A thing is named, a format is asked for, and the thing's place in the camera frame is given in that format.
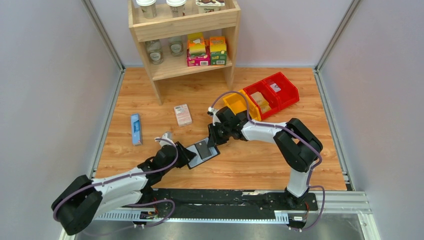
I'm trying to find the dark credit card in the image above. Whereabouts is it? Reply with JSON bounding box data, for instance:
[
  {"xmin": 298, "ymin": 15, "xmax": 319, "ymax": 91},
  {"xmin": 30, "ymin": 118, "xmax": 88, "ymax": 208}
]
[{"xmin": 194, "ymin": 140, "xmax": 212, "ymax": 159}]

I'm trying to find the black leather card holder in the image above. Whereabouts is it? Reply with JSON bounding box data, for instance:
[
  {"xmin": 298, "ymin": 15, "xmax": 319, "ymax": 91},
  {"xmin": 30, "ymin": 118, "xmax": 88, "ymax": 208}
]
[{"xmin": 187, "ymin": 137, "xmax": 220, "ymax": 169}]

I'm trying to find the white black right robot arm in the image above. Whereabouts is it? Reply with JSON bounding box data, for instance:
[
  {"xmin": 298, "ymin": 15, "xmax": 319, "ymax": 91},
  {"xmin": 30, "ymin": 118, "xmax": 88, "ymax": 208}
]
[{"xmin": 207, "ymin": 107, "xmax": 323, "ymax": 200}]

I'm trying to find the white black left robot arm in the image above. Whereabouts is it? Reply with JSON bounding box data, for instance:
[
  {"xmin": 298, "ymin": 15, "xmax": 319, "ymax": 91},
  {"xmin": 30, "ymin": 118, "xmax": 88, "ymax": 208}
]
[{"xmin": 51, "ymin": 141, "xmax": 198, "ymax": 235}]

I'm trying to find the pink white card box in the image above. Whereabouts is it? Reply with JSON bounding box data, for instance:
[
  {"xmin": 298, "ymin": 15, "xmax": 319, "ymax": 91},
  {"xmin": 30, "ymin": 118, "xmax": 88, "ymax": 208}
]
[{"xmin": 173, "ymin": 104, "xmax": 193, "ymax": 127}]

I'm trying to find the tan card in bin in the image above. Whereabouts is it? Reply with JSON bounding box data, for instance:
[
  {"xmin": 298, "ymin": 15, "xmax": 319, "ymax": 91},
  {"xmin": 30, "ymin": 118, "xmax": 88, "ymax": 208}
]
[{"xmin": 251, "ymin": 92, "xmax": 271, "ymax": 114}]

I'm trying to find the white card in bin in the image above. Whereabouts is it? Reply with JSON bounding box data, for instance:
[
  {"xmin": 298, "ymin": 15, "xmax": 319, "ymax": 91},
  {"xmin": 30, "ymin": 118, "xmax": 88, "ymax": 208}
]
[{"xmin": 269, "ymin": 83, "xmax": 281, "ymax": 93}]

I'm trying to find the yellow plastic bin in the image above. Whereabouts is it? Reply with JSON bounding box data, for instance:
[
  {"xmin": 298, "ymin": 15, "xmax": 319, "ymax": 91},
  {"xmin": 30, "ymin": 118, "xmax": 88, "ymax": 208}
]
[{"xmin": 222, "ymin": 90, "xmax": 262, "ymax": 121}]

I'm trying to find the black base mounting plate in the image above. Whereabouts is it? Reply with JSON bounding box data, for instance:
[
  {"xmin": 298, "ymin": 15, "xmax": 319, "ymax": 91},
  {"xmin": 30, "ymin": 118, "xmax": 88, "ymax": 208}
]
[{"xmin": 138, "ymin": 188, "xmax": 319, "ymax": 220}]

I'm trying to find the red plastic bin middle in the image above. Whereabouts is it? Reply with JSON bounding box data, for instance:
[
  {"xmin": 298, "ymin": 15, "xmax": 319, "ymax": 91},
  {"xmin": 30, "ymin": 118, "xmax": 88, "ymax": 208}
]
[{"xmin": 243, "ymin": 80, "xmax": 281, "ymax": 121}]

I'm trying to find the red plastic bin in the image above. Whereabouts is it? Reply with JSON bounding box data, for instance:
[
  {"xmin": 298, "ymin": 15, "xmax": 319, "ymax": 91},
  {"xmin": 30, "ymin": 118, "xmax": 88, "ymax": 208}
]
[
  {"xmin": 243, "ymin": 80, "xmax": 281, "ymax": 121},
  {"xmin": 262, "ymin": 72, "xmax": 300, "ymax": 110}
]

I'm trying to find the blue toothpaste box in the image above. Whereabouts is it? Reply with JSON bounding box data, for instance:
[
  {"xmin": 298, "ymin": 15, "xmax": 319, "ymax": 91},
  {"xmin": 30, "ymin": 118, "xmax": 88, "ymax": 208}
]
[{"xmin": 130, "ymin": 113, "xmax": 143, "ymax": 146}]

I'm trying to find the red plastic bin far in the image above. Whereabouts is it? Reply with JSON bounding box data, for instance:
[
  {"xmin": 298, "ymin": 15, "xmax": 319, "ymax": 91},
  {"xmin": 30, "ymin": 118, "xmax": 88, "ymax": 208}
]
[{"xmin": 262, "ymin": 72, "xmax": 300, "ymax": 110}]

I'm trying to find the pink orange snack box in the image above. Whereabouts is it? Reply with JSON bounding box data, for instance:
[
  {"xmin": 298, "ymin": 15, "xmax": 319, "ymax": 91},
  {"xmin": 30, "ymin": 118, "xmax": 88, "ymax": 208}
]
[{"xmin": 186, "ymin": 32, "xmax": 211, "ymax": 67}]

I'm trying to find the green orange snack box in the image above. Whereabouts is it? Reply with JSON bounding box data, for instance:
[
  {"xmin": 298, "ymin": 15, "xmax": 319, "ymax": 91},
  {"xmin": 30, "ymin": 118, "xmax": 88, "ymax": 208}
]
[{"xmin": 209, "ymin": 36, "xmax": 228, "ymax": 66}]

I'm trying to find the glass jar right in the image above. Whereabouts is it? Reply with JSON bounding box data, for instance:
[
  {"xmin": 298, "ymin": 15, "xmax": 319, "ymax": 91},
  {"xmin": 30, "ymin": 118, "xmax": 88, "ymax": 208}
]
[{"xmin": 168, "ymin": 36, "xmax": 184, "ymax": 57}]

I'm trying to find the glass jar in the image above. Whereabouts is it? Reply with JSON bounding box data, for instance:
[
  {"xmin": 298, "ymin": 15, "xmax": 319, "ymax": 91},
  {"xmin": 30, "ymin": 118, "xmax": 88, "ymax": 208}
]
[
  {"xmin": 168, "ymin": 36, "xmax": 184, "ymax": 57},
  {"xmin": 145, "ymin": 39, "xmax": 164, "ymax": 65}
]

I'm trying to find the glass jar left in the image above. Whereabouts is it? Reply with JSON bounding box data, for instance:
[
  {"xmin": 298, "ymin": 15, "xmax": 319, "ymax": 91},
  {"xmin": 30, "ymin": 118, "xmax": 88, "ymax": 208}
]
[{"xmin": 145, "ymin": 39, "xmax": 164, "ymax": 65}]

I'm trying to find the chocolate pudding tub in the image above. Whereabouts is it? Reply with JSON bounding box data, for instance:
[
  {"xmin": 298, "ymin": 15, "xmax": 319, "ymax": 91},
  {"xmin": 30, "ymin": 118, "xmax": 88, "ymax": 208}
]
[{"xmin": 195, "ymin": 0, "xmax": 225, "ymax": 14}]

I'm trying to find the white lidded cup middle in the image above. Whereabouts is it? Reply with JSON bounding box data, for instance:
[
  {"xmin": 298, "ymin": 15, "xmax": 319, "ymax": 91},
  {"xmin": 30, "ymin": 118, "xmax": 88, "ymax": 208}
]
[{"xmin": 166, "ymin": 0, "xmax": 187, "ymax": 18}]

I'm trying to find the white lidded cup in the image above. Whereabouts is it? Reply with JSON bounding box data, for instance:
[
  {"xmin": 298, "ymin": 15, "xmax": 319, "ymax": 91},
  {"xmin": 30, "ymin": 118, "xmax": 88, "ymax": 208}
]
[
  {"xmin": 166, "ymin": 0, "xmax": 187, "ymax": 18},
  {"xmin": 136, "ymin": 0, "xmax": 157, "ymax": 19}
]

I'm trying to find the wooden two-tier shelf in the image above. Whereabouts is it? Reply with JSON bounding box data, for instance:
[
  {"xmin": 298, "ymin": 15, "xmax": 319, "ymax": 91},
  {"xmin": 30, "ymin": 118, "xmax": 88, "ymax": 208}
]
[{"xmin": 127, "ymin": 0, "xmax": 241, "ymax": 105}]

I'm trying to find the white lidded cup left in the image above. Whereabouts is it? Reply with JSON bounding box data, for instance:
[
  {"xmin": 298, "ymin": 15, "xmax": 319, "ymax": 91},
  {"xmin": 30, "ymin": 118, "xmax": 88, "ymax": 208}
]
[{"xmin": 136, "ymin": 0, "xmax": 157, "ymax": 19}]

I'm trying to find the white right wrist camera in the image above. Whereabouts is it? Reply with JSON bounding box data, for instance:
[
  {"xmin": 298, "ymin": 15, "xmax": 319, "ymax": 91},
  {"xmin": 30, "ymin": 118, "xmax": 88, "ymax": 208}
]
[{"xmin": 207, "ymin": 106, "xmax": 221, "ymax": 126}]

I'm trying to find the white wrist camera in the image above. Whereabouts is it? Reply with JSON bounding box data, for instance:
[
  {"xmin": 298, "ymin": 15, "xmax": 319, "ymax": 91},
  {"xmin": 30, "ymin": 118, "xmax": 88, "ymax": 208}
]
[
  {"xmin": 160, "ymin": 131, "xmax": 174, "ymax": 145},
  {"xmin": 207, "ymin": 106, "xmax": 221, "ymax": 126}
]

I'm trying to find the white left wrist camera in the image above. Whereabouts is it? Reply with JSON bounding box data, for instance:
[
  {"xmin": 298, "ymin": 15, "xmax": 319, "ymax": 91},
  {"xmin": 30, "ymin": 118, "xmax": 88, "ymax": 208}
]
[{"xmin": 160, "ymin": 131, "xmax": 174, "ymax": 145}]

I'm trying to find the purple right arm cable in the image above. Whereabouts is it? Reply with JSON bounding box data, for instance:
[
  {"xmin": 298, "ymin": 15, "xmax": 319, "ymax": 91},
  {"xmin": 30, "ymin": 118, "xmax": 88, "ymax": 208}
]
[{"xmin": 210, "ymin": 91, "xmax": 327, "ymax": 232}]

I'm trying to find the aluminium frame rail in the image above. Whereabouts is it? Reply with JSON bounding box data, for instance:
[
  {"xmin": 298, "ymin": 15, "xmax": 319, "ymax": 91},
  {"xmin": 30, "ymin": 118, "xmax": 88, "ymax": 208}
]
[{"xmin": 59, "ymin": 190, "xmax": 372, "ymax": 240}]

